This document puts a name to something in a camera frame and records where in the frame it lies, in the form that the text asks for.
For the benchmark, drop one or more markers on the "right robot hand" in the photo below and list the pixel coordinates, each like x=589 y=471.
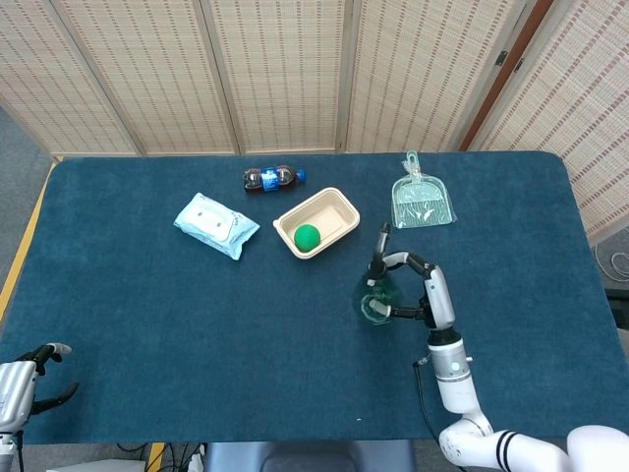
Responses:
x=432 y=295

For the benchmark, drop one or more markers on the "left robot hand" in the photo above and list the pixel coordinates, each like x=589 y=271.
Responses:
x=15 y=388

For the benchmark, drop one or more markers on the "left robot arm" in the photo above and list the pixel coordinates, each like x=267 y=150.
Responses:
x=7 y=450

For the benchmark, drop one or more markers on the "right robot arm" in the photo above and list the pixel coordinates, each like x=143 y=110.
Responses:
x=472 y=413

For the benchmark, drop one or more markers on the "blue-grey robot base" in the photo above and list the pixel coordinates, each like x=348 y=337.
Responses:
x=307 y=457

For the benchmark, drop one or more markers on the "cola bottle blue label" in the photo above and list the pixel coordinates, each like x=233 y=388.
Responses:
x=271 y=179

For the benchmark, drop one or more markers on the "light green dustpan set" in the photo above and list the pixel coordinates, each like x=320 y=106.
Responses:
x=420 y=201

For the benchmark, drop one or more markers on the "beige rectangular tray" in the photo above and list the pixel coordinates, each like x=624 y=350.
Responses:
x=322 y=216

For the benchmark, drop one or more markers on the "green ball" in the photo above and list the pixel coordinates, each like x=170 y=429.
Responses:
x=307 y=238

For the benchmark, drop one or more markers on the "yellow floor tape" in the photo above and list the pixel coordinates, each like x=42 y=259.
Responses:
x=24 y=236

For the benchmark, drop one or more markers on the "blue table cloth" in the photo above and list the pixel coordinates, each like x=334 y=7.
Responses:
x=172 y=319

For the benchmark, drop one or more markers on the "wet wipes pack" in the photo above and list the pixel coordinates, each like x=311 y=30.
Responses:
x=215 y=225

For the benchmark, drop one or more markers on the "bamboo folding screen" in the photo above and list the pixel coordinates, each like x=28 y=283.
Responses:
x=275 y=69

